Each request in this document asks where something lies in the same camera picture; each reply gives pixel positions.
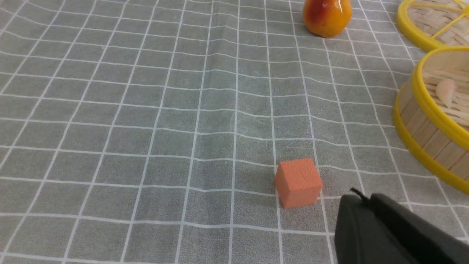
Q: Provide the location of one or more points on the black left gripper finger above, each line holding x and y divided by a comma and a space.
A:
378, 230

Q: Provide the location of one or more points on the pinkish toy dumpling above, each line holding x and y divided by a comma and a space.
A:
445, 91

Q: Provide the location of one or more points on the bamboo steamer tray yellow rims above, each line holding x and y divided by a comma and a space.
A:
436, 135

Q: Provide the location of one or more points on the woven bamboo steamer lid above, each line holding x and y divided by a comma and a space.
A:
432, 24

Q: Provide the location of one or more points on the orange foam cube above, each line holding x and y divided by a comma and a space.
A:
298, 183

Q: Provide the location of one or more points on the orange toy pear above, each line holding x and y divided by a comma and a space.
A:
327, 18

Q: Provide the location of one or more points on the grey checkered tablecloth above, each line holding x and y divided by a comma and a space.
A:
150, 131

